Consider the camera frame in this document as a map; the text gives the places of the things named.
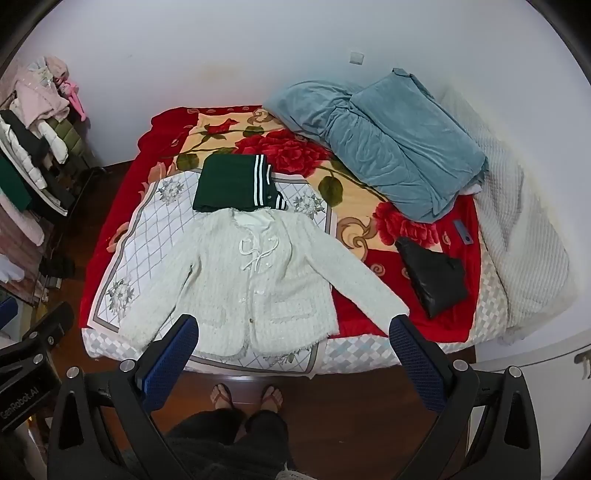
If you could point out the white puffer jacket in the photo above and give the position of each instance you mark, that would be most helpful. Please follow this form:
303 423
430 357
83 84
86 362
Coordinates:
23 152

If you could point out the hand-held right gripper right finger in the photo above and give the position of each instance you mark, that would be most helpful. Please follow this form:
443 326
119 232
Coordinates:
415 364

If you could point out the person's foot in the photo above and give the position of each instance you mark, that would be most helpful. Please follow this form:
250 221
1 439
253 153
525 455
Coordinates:
272 398
220 398

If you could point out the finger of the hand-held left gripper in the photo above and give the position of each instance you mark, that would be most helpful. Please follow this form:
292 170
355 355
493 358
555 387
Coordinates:
51 323

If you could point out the white checked floral blanket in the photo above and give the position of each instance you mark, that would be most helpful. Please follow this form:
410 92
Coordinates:
152 221

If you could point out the pink garment pile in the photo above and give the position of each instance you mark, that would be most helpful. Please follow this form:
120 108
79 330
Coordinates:
41 92

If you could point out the green garment with white stripes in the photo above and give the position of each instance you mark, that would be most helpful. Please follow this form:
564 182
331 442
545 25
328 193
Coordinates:
226 184

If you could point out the checked bed sheet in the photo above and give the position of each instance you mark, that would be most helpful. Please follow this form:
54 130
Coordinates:
369 355

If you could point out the white knit jacket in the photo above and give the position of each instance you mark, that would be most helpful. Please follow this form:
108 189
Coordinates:
258 286

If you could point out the white quilted bedcover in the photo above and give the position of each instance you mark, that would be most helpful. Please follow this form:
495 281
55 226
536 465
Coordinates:
517 221

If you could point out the blue-grey duvet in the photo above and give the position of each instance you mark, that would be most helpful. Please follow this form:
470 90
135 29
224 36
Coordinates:
392 138

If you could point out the dark green hanging garment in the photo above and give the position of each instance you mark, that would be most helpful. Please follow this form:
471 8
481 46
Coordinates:
14 184

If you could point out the small blue flat object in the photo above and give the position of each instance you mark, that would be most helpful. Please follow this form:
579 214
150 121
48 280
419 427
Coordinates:
463 233

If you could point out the person's left foot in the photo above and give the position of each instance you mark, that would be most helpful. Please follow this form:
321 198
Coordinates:
220 398

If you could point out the person's right foot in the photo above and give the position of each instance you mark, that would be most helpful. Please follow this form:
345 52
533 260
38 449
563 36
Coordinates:
272 398

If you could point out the wall switch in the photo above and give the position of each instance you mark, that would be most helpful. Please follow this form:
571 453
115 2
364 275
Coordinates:
356 57

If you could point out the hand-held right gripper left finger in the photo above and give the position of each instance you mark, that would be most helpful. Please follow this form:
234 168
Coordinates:
171 364

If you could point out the blue plastic object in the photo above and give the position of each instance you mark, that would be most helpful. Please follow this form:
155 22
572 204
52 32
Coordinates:
7 314

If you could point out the olive puffer jacket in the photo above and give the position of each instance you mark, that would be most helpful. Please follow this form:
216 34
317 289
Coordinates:
69 138

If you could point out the white cabinet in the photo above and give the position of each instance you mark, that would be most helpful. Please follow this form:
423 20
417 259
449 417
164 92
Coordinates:
554 376

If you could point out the red floral blanket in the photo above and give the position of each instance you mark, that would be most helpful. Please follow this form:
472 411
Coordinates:
286 147

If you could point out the black metal clothes rack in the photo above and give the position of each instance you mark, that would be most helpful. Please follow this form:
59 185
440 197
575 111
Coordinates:
83 180

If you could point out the person's legs in dark pants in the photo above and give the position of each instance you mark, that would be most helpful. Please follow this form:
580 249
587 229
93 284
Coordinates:
231 443

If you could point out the dark cloth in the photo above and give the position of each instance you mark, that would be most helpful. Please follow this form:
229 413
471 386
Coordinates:
55 266

